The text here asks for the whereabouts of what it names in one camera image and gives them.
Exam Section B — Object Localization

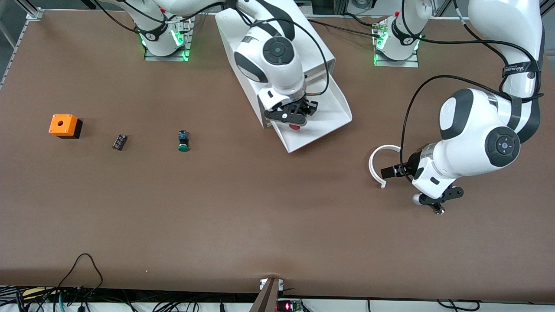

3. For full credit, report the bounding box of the silver clamp bracket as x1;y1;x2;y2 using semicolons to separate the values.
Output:
259;278;285;292

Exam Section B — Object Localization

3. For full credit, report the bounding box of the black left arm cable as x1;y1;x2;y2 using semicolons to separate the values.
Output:
399;0;542;179

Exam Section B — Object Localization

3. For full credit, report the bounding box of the tangled black cable bundle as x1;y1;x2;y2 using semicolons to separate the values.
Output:
0;285;261;312

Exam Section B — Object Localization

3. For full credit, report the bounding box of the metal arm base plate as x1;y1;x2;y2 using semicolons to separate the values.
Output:
144;10;194;62
372;17;420;68

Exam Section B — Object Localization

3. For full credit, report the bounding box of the white curved plastic arc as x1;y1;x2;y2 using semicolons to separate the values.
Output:
368;144;402;189

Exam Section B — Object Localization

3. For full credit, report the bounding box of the black cable on table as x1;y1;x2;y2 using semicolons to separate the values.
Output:
306;12;385;39

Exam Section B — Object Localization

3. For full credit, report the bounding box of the black looped cable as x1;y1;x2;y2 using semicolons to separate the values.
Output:
57;253;104;299

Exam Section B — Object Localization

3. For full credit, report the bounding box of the brown camera stand bar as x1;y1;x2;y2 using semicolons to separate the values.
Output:
249;277;281;312

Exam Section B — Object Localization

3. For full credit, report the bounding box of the white drawer cabinet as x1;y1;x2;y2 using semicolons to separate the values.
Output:
215;8;336;130

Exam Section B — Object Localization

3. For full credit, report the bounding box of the aluminium frame profile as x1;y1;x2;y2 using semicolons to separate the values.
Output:
0;8;45;90

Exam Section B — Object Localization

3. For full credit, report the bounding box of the small device with red display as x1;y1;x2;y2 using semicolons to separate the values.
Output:
276;298;303;312

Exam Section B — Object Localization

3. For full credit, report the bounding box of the orange box with black base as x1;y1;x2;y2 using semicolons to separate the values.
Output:
48;114;83;140

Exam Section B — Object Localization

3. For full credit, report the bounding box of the white plastic drawer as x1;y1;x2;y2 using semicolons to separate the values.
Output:
271;71;353;154

